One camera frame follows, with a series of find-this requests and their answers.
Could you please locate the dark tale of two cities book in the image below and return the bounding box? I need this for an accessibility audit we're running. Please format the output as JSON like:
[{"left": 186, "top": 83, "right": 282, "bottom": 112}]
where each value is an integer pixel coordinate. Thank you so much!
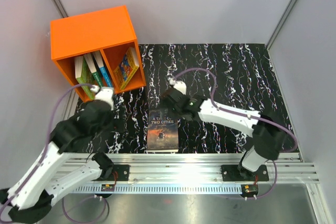
[{"left": 147, "top": 109, "right": 179, "bottom": 153}]

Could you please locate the lime green treehouse book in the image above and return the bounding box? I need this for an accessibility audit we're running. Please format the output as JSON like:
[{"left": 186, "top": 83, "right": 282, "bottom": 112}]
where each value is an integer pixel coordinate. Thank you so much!
[{"left": 75, "top": 56, "right": 94, "bottom": 84}]

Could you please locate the blue bottom treehouse book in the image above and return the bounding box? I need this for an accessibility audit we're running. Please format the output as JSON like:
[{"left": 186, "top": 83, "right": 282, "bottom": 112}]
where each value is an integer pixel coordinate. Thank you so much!
[{"left": 113, "top": 47, "right": 139, "bottom": 90}]

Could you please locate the dark green treehouse book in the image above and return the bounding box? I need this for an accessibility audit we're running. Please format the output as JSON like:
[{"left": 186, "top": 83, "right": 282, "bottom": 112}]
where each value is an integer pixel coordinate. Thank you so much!
[{"left": 84, "top": 53, "right": 104, "bottom": 87}]

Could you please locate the blue 26-storey treehouse book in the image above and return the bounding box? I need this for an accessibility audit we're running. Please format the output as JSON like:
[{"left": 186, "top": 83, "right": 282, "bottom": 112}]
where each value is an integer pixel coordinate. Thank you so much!
[{"left": 93, "top": 51, "right": 113, "bottom": 88}]

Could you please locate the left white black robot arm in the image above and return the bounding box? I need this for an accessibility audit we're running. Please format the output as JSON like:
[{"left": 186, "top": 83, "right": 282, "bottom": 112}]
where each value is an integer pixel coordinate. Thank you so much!
[{"left": 1, "top": 100, "right": 126, "bottom": 223}]

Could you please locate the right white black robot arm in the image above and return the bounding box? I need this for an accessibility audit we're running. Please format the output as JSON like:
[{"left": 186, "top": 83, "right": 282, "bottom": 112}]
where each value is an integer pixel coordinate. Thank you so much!
[{"left": 161, "top": 88, "right": 286, "bottom": 180}]

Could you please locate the orange two-compartment shelf box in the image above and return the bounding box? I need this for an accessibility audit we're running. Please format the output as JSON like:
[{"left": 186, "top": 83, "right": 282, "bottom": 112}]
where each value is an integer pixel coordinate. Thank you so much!
[{"left": 50, "top": 5, "right": 146, "bottom": 93}]

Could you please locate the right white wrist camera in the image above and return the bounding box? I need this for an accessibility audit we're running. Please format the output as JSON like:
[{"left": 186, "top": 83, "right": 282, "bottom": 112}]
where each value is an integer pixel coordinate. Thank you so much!
[{"left": 169, "top": 78, "right": 187, "bottom": 95}]

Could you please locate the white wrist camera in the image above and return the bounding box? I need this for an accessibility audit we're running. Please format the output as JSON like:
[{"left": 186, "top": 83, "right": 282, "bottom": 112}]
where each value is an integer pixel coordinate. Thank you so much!
[
  {"left": 169, "top": 78, "right": 187, "bottom": 95},
  {"left": 90, "top": 85, "right": 114, "bottom": 111}
]

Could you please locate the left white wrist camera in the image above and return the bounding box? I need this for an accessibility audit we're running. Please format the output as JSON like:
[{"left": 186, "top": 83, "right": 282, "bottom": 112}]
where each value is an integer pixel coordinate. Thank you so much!
[{"left": 90, "top": 85, "right": 114, "bottom": 111}]

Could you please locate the aluminium mounting rail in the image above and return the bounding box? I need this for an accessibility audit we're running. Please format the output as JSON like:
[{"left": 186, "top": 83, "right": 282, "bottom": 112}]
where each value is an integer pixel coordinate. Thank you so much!
[{"left": 52, "top": 153, "right": 321, "bottom": 185}]

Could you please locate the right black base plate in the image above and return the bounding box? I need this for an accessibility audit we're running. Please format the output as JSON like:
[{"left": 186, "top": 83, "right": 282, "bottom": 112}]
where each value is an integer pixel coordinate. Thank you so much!
[{"left": 220, "top": 165, "right": 269, "bottom": 182}]

